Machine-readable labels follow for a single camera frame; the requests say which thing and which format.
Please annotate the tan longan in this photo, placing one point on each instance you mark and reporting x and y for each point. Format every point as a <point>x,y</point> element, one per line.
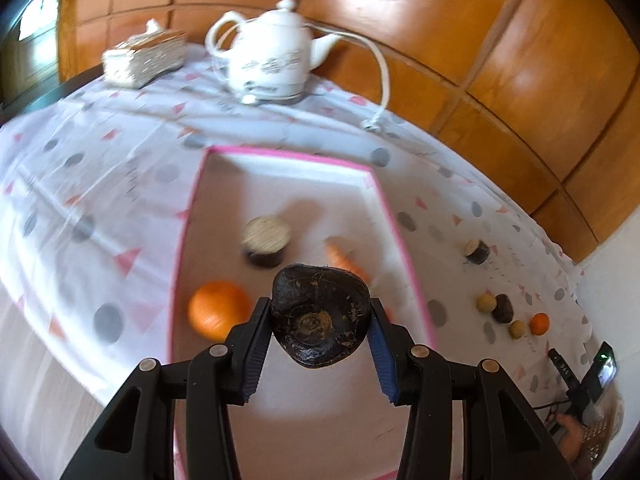
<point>486,303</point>
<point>517,330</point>

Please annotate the small orange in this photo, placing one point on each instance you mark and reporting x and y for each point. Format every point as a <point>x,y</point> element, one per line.
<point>539,323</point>

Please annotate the wooden door with glass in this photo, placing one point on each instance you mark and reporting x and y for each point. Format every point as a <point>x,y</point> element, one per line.
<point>40,10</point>

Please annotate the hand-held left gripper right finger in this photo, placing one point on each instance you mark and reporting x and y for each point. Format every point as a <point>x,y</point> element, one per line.
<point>382,360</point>

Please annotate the woven wicker object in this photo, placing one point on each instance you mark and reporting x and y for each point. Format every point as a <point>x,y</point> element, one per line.
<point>605,435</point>

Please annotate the pink-edged shallow tray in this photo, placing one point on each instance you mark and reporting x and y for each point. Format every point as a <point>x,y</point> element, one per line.
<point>225,200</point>

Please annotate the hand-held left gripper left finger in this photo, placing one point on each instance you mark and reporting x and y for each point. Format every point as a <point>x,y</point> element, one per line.
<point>255,355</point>

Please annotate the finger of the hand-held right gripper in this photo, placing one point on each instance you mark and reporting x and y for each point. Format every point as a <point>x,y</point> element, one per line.
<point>562,365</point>

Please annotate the silver embossed tissue box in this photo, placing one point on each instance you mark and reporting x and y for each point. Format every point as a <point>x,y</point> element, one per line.
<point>145,60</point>

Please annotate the small carrot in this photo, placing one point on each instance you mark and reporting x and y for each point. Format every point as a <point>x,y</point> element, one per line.
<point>345,262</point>

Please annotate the large orange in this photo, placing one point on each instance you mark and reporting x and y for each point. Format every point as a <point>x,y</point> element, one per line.
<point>217,310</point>

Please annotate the person's right hand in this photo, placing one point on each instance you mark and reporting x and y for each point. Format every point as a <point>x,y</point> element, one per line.
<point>567,430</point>

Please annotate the white ceramic electric kettle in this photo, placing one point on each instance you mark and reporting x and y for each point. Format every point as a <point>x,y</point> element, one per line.
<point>272,50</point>

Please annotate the white patterned tablecloth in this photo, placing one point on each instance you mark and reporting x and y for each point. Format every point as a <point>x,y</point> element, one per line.
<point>100,160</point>

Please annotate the silver kettle base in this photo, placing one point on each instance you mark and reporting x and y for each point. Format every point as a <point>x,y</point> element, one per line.
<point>272,100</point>

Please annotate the small dark root chunk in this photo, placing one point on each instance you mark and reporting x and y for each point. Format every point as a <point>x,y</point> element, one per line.
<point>476,251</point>

